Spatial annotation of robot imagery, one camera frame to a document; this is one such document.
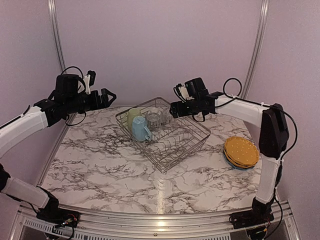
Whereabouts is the left aluminium post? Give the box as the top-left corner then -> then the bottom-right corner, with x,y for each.
47,0 -> 66,71

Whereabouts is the clear glass front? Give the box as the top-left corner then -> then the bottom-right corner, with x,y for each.
145,112 -> 161,130

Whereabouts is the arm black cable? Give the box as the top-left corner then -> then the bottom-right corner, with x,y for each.
191,77 -> 298,161
59,66 -> 88,127

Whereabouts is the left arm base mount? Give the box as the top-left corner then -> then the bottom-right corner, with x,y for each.
36,208 -> 80,228

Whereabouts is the light blue mug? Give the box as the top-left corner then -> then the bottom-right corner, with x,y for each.
131,116 -> 152,142

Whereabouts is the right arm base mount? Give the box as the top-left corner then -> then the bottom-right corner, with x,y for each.
229,209 -> 275,229

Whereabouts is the yellow plate front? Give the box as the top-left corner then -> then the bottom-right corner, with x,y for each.
223,151 -> 259,168

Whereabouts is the blue dotted plate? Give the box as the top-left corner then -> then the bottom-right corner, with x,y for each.
225,157 -> 255,171

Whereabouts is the wire dish rack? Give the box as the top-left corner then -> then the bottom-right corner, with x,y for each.
115,108 -> 211,173

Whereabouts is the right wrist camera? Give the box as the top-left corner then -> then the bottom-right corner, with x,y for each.
173,83 -> 187,102

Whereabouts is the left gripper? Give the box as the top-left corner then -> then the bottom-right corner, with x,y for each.
64,87 -> 116,114

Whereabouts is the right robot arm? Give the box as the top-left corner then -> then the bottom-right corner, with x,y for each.
169,77 -> 289,229

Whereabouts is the white ribbed bowl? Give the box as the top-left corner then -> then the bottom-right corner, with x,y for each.
148,107 -> 161,115

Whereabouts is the right aluminium post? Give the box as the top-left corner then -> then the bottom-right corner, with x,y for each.
240,0 -> 270,99

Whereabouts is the clear glass back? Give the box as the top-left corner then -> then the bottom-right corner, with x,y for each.
161,109 -> 174,125

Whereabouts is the aluminium post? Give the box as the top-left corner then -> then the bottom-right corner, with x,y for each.
240,0 -> 270,99
47,0 -> 66,71

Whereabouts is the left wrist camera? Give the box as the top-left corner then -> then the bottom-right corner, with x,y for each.
78,70 -> 96,95

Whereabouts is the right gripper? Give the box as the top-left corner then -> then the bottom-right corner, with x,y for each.
170,98 -> 200,118

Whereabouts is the yellow plate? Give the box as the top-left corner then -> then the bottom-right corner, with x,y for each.
223,136 -> 259,163
223,151 -> 259,168

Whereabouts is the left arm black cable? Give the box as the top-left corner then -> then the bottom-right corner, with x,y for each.
59,66 -> 88,127

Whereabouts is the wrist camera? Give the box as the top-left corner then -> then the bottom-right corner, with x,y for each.
78,70 -> 96,95
173,83 -> 187,102

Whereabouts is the green mug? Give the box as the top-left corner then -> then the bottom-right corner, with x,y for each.
127,108 -> 141,132

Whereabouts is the front aluminium rail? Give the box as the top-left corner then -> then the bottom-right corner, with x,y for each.
9,199 -> 301,240

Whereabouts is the clear glass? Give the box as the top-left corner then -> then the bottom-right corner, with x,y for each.
161,109 -> 174,125
145,112 -> 161,130

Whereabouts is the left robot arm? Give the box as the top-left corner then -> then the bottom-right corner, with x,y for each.
0,71 -> 117,225

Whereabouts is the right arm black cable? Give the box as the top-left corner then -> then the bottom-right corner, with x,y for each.
191,77 -> 298,161

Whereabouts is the yellow plate back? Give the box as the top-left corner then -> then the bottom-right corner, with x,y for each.
223,136 -> 259,163

